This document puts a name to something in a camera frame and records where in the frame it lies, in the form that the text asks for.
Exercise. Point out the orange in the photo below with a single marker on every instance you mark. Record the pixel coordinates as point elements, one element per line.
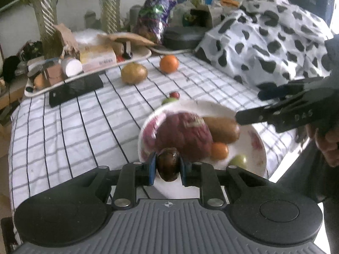
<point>169,64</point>

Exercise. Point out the orange snack packet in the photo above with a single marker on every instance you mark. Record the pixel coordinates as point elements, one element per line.
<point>230,1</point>

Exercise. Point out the yellow box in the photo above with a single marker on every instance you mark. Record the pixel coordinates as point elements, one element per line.
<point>98,55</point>

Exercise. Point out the large green tomato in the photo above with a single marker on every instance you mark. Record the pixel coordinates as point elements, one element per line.
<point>238,162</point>

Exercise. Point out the dark brown tomato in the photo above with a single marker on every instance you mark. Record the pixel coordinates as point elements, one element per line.
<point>169,164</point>

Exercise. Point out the white round lid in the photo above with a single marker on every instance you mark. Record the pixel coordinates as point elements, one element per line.
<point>72,67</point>

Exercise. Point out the ribbed glass vase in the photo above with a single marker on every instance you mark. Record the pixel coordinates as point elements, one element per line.
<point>108,8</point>
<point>47,23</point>

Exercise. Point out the red cherry tomato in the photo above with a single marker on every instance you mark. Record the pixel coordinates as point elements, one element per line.
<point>174,94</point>

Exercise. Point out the person's right hand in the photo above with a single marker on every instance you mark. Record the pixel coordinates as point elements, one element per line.
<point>329,145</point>

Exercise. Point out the dark brown potato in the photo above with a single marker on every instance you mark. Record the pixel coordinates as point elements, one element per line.
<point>222,131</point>

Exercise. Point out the white floral plate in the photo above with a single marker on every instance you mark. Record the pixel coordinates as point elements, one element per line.
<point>257,161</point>

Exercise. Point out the black flat box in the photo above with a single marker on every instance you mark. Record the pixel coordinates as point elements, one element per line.
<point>76,90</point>

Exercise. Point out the yellow-brown potato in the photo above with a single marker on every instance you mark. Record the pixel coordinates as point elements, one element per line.
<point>133,73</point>

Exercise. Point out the dark cloth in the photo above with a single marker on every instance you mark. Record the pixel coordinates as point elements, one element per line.
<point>10,68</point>

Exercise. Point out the cow-print blanket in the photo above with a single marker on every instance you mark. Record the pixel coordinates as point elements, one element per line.
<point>264,39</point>

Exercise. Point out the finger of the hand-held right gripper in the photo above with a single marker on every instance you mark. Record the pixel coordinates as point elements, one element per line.
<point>251,117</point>
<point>272,91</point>

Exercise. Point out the flat brown paper bag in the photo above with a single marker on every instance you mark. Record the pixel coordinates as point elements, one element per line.
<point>127,38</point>

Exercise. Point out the white plastic bag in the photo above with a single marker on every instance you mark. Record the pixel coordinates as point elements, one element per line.
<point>84,37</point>

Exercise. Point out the orange cherry tomato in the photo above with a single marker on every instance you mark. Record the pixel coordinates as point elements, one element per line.
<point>219,151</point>

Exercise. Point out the crumpled brown paper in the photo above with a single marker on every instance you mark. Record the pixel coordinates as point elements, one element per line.
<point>67,39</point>

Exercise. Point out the red cabbage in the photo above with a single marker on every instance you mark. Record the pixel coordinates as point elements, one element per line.
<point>182,135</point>

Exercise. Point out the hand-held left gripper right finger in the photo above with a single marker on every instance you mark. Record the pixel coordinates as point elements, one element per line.
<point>185,174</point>

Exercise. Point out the checkered bedsheet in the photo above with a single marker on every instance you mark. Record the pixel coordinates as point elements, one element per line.
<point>79,137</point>

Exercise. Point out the small green tomato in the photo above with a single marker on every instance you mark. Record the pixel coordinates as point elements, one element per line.
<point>168,101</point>

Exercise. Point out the purple snack bag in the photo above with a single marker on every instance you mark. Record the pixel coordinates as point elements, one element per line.
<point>155,18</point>

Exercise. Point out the black zip case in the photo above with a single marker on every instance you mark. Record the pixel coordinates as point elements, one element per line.
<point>182,38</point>

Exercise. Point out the long white tray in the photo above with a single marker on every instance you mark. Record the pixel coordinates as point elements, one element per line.
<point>132,58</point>

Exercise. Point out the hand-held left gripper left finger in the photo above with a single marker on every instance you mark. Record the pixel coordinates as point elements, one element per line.
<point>151,169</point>

